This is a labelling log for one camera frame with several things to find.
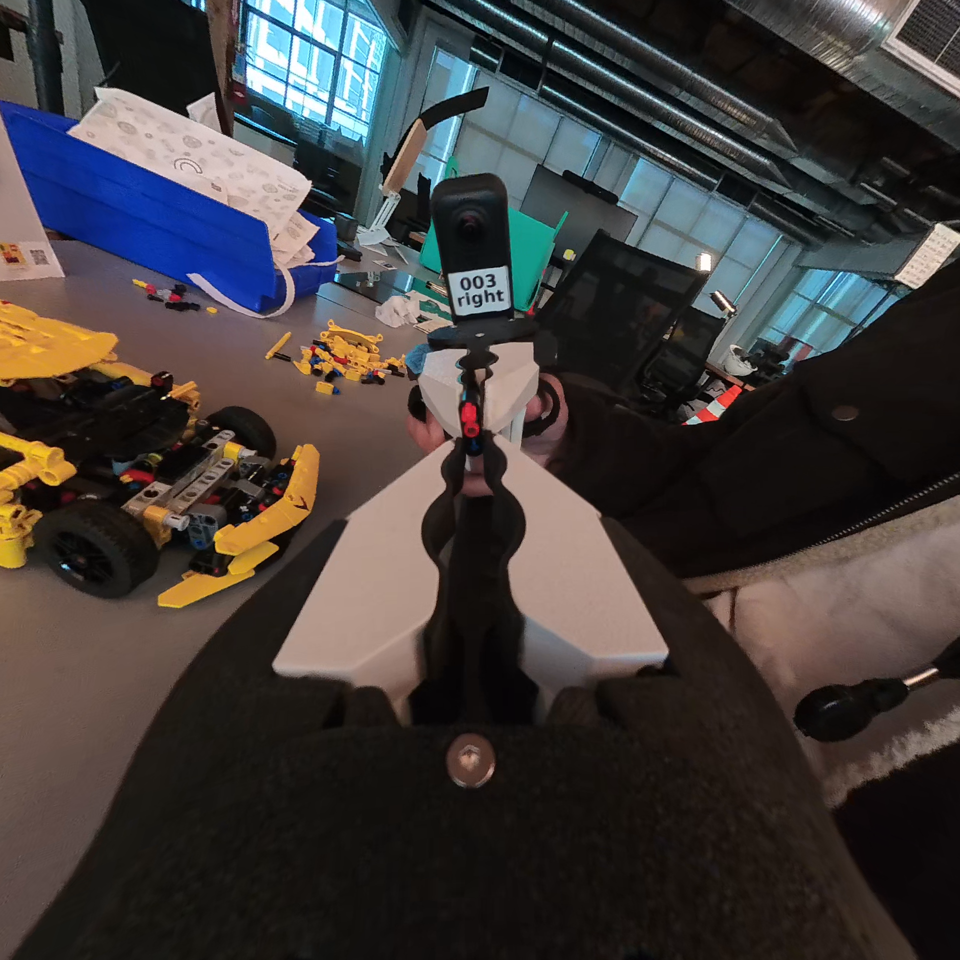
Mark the person's right hand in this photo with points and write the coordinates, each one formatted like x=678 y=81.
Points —
x=478 y=484

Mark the white car instruction manual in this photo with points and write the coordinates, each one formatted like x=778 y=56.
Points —
x=22 y=225

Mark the silver ventilation duct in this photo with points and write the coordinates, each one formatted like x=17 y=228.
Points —
x=810 y=22

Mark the red brick pin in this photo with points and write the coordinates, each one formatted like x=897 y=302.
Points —
x=469 y=414

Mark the yellow axle brick, black pin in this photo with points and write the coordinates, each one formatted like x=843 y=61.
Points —
x=277 y=346

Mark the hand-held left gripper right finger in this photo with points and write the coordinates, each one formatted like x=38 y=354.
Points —
x=592 y=585

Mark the pile of small bricks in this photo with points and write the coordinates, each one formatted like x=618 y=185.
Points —
x=345 y=356

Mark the person's right forearm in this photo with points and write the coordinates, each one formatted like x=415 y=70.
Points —
x=637 y=480

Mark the black fleece-lined jacket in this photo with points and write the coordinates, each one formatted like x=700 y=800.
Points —
x=787 y=465

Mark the blue plastic storage bin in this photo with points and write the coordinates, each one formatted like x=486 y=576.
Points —
x=150 y=217

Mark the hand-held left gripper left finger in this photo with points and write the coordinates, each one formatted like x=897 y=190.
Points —
x=360 y=592

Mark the printed paper sheets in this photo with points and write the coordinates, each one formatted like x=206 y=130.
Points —
x=187 y=157

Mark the white crumpled plastic bag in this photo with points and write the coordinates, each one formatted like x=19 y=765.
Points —
x=394 y=311

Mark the grey wall screen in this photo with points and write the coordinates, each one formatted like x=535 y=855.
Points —
x=577 y=206

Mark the white hanging sign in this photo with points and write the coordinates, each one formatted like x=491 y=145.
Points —
x=934 y=255

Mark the orange white traffic cone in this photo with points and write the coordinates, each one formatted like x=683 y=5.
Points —
x=712 y=405

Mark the dark flat panel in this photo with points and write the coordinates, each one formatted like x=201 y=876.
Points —
x=150 y=52

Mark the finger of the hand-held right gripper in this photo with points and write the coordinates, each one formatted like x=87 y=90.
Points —
x=510 y=382
x=439 y=382

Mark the wooden black desk lamp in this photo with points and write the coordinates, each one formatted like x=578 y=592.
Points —
x=405 y=154

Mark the scattered red black brick pieces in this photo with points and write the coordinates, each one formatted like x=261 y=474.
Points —
x=176 y=296

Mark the yellow toy brick car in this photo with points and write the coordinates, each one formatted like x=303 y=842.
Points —
x=45 y=352

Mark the black mesh office chair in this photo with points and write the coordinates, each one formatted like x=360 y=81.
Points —
x=682 y=360

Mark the brown cardboard box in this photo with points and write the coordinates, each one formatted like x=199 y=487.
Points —
x=221 y=60

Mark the white framed vent grille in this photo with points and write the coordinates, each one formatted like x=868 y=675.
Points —
x=926 y=30

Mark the white shirt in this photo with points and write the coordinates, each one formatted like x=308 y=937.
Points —
x=862 y=600

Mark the paned window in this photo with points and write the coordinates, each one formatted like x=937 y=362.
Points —
x=315 y=60

